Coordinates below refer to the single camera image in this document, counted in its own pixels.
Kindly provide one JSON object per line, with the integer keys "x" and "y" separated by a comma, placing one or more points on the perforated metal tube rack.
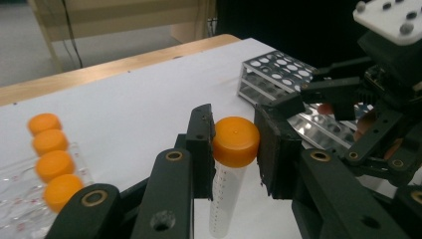
{"x": 282, "y": 64}

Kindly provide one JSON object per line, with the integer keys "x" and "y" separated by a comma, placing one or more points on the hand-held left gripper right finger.
{"x": 277, "y": 159}

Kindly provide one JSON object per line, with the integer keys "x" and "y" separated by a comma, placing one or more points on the beige wooden furniture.
{"x": 132, "y": 20}

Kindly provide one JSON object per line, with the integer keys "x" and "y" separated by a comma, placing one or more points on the orange-capped clear test tube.
{"x": 235, "y": 141}
{"x": 63, "y": 193}
{"x": 49, "y": 142}
{"x": 44, "y": 123}
{"x": 54, "y": 166}

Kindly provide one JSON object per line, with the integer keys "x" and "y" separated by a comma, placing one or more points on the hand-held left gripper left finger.
{"x": 200, "y": 152}

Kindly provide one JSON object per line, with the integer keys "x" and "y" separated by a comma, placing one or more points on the clear acrylic tube rack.
{"x": 20, "y": 199}

